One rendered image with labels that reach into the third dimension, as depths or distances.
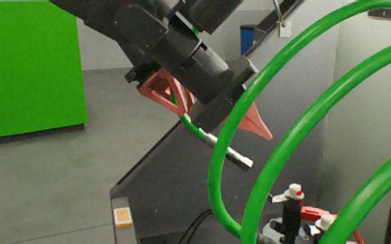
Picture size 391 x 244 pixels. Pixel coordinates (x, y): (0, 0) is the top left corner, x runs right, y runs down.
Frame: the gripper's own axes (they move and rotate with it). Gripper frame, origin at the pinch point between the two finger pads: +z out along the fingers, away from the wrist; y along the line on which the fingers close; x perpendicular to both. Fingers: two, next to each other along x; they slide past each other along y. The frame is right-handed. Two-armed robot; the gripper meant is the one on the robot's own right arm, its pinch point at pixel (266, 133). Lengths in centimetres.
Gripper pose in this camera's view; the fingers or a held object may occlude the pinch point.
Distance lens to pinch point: 48.7
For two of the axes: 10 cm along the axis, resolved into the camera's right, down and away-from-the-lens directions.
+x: -0.3, -3.4, 9.4
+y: 7.0, -6.8, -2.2
